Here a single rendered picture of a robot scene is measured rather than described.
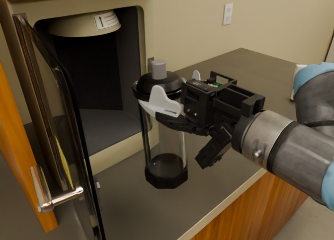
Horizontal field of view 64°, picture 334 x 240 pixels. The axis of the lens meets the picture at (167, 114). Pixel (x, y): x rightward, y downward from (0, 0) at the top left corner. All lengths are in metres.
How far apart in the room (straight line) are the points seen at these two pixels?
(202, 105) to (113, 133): 0.46
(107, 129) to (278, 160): 0.58
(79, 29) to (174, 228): 0.50
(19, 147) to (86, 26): 0.29
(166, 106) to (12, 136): 0.27
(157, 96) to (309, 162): 0.24
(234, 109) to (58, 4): 0.39
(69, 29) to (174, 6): 0.78
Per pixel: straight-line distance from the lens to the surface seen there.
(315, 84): 0.48
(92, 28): 0.64
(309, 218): 2.06
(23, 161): 0.56
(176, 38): 1.40
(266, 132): 0.35
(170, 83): 0.48
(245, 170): 0.81
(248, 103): 0.36
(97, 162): 0.77
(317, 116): 0.46
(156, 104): 0.45
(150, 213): 0.69
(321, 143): 0.35
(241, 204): 0.95
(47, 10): 0.58
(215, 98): 0.40
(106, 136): 0.80
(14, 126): 0.52
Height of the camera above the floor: 1.48
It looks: 32 degrees down
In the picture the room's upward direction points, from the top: straight up
